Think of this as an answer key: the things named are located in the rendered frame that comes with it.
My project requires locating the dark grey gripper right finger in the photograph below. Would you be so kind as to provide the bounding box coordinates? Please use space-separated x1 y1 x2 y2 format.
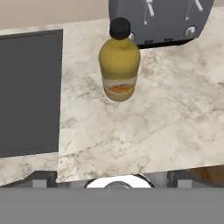
167 170 224 189

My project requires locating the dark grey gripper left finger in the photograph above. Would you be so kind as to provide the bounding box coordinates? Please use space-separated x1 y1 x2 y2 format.
6 171 58 189

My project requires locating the white round object black rim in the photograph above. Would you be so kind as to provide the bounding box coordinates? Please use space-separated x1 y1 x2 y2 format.
83 173 156 189

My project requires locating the dark grey hob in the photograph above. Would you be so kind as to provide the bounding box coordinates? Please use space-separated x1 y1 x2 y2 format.
0 28 64 158

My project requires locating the yellow juice bottle black cap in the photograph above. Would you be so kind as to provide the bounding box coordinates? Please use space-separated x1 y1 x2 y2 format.
98 17 142 103

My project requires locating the grey metal toaster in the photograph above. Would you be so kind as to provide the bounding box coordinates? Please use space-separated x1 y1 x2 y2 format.
108 0 215 50

